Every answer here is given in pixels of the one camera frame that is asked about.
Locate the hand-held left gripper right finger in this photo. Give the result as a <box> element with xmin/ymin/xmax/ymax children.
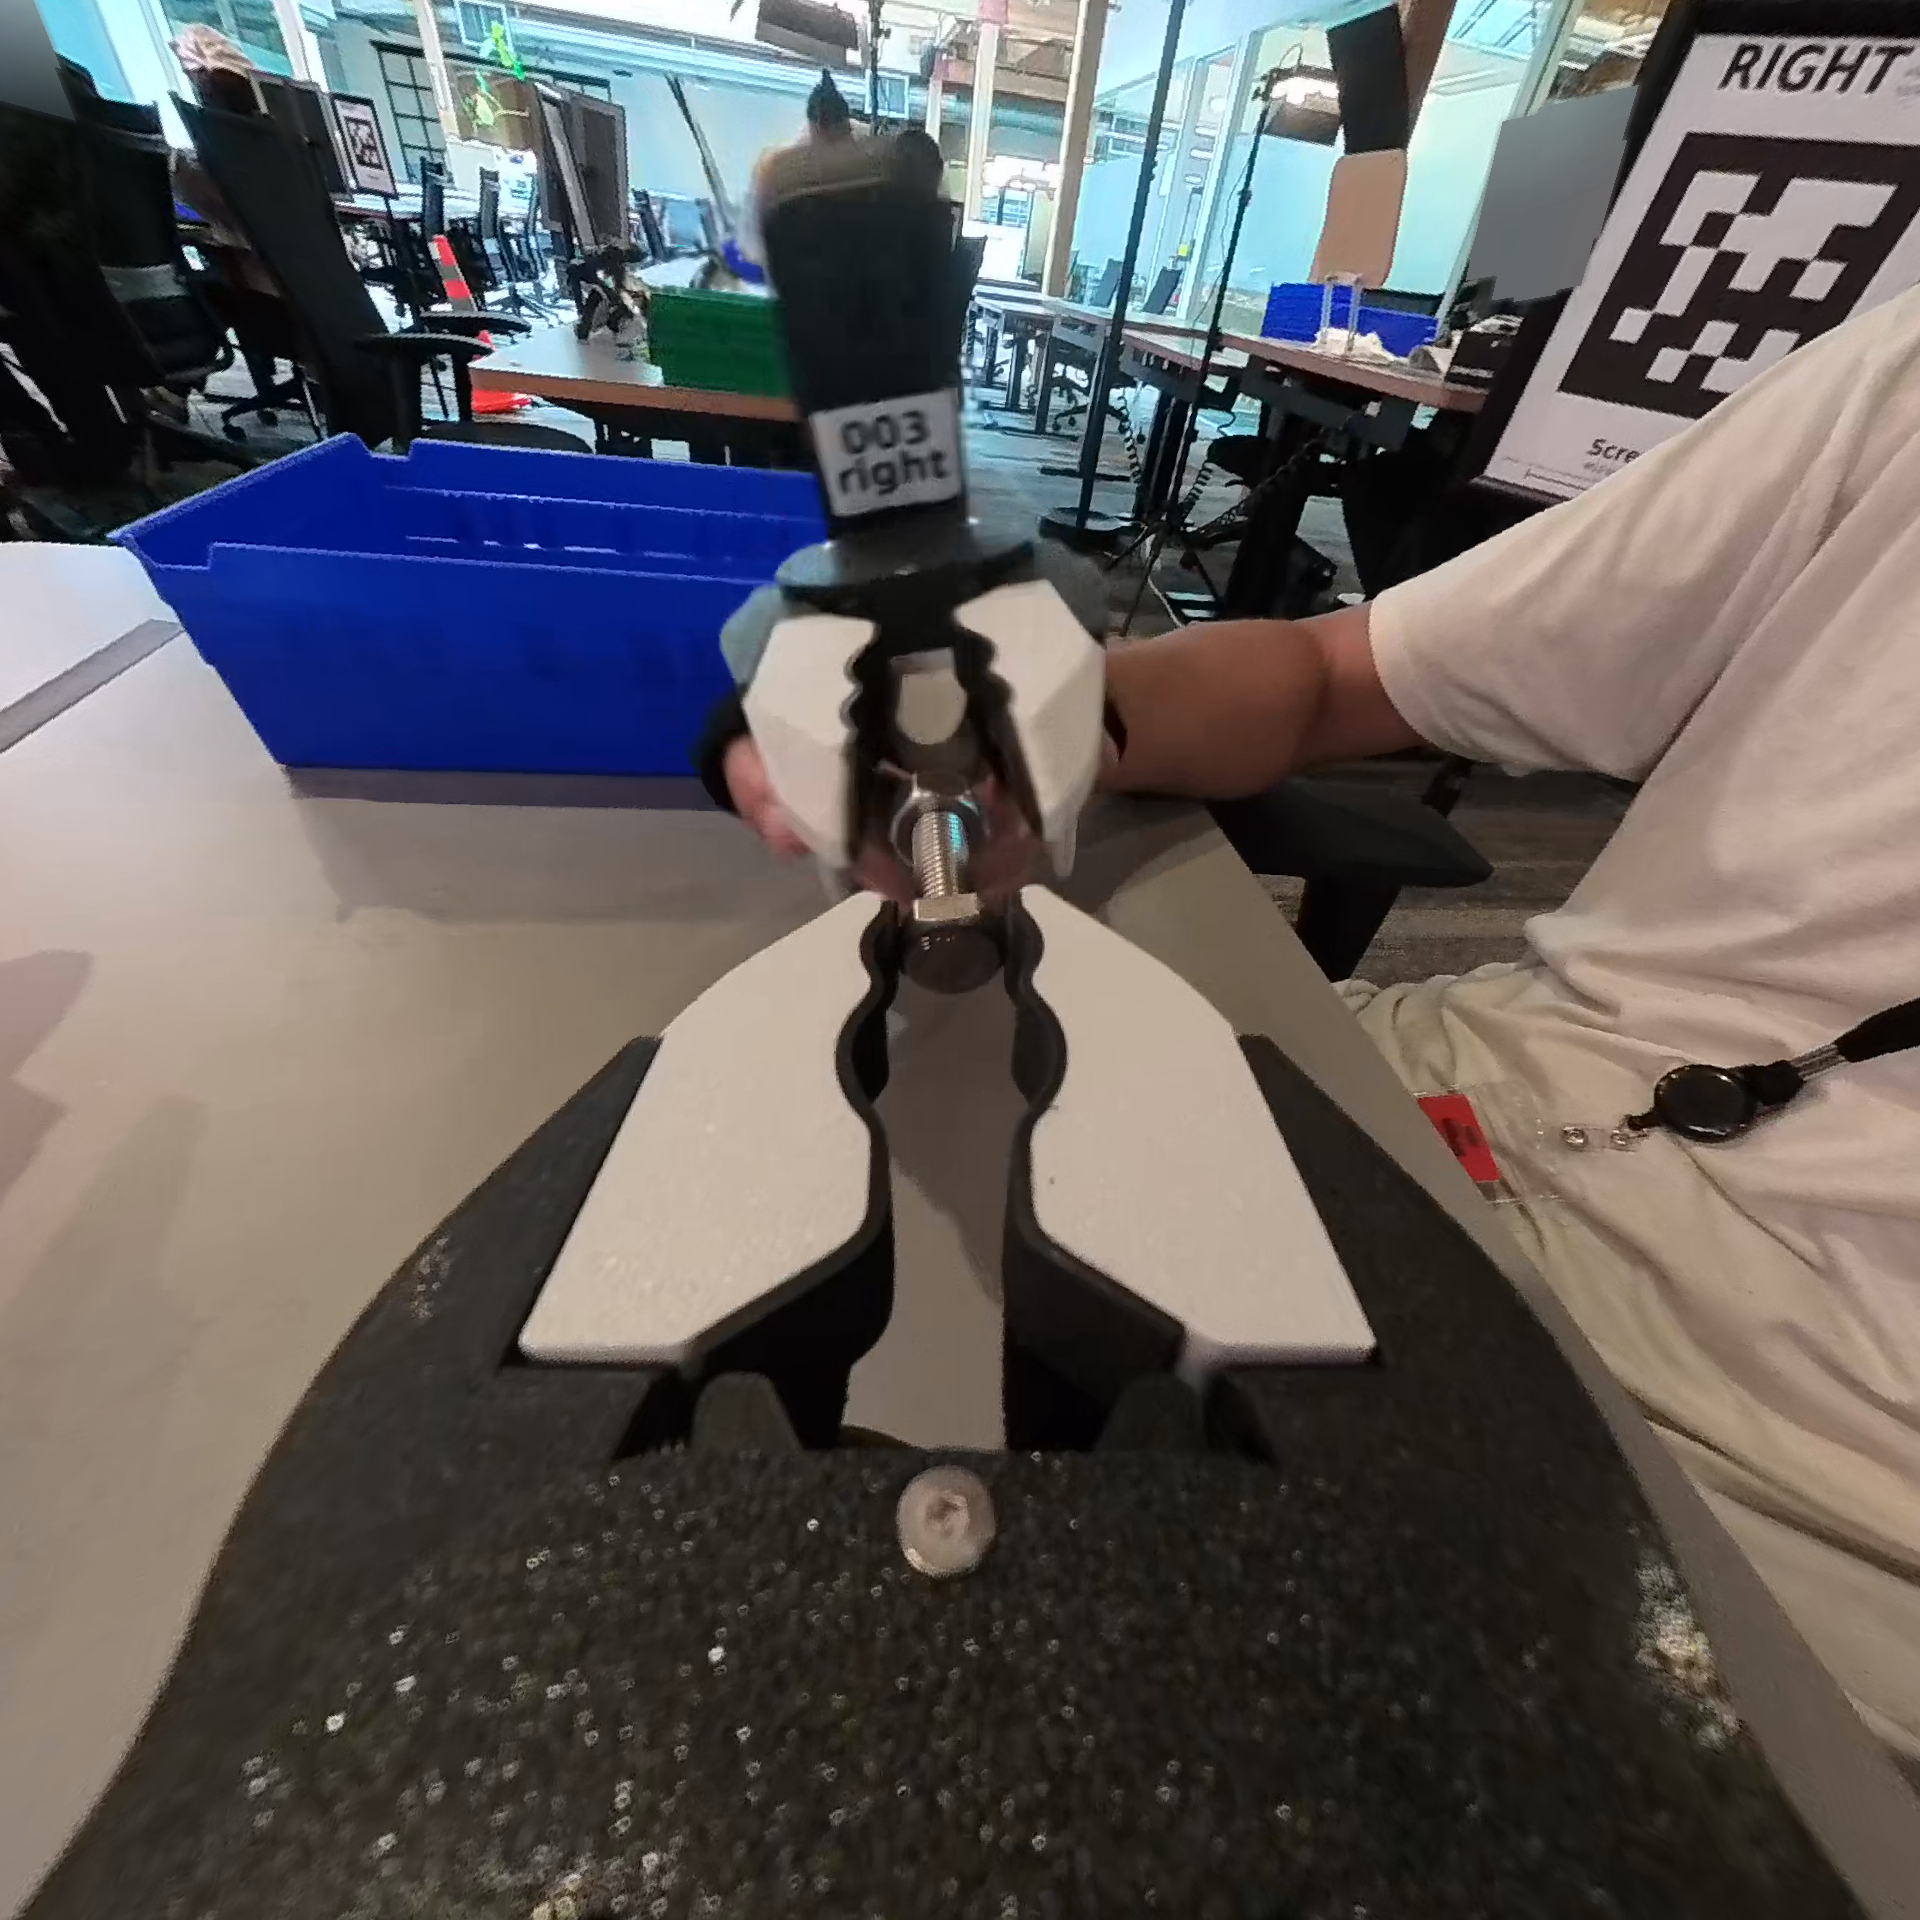
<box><xmin>996</xmin><ymin>885</ymin><xmax>1376</xmax><ymax>1448</ymax></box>

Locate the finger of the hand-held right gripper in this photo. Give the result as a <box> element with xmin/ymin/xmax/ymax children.
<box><xmin>960</xmin><ymin>575</ymin><xmax>1116</xmax><ymax>885</ymax></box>
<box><xmin>743</xmin><ymin>608</ymin><xmax>903</xmax><ymax>905</ymax></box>

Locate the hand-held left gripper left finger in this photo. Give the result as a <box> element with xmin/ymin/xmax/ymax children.
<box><xmin>517</xmin><ymin>891</ymin><xmax>903</xmax><ymax>1448</ymax></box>

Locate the steel hex bolt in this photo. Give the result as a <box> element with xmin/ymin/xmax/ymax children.
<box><xmin>895</xmin><ymin>809</ymin><xmax>1011</xmax><ymax>995</ymax></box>

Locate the blue plastic bin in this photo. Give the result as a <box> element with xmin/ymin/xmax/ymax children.
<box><xmin>1263</xmin><ymin>281</ymin><xmax>1441</xmax><ymax>349</ymax></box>
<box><xmin>112</xmin><ymin>435</ymin><xmax>841</xmax><ymax>777</ymax></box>

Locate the person's right forearm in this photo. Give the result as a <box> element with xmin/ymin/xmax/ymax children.
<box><xmin>1101</xmin><ymin>598</ymin><xmax>1425</xmax><ymax>797</ymax></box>

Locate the person's right hand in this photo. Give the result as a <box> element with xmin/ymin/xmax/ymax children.
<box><xmin>723</xmin><ymin>742</ymin><xmax>910</xmax><ymax>905</ymax></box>

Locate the green plastic bin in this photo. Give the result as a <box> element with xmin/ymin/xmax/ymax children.
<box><xmin>647</xmin><ymin>286</ymin><xmax>797</xmax><ymax>400</ymax></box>

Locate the black floor lamp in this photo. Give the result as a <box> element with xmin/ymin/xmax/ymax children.
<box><xmin>1043</xmin><ymin>0</ymin><xmax>1185</xmax><ymax>541</ymax></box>

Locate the red clip tag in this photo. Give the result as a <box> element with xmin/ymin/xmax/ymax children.
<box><xmin>1417</xmin><ymin>1092</ymin><xmax>1504</xmax><ymax>1201</ymax></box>

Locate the wooden desk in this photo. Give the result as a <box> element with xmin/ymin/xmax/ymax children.
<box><xmin>471</xmin><ymin>323</ymin><xmax>804</xmax><ymax>459</ymax></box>
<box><xmin>975</xmin><ymin>286</ymin><xmax>1494</xmax><ymax>601</ymax></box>

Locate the black monitor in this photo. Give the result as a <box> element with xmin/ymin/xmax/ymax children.
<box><xmin>532</xmin><ymin>83</ymin><xmax>632</xmax><ymax>248</ymax></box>

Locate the black office chair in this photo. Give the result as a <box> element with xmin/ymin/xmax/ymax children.
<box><xmin>0</xmin><ymin>60</ymin><xmax>241</xmax><ymax>481</ymax></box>
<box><xmin>167</xmin><ymin>88</ymin><xmax>595</xmax><ymax>453</ymax></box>

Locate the person in white shirt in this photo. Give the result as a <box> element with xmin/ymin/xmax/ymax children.
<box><xmin>1335</xmin><ymin>286</ymin><xmax>1920</xmax><ymax>1728</ymax></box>

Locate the framed marker sign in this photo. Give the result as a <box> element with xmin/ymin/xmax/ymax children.
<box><xmin>1477</xmin><ymin>30</ymin><xmax>1920</xmax><ymax>505</ymax></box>

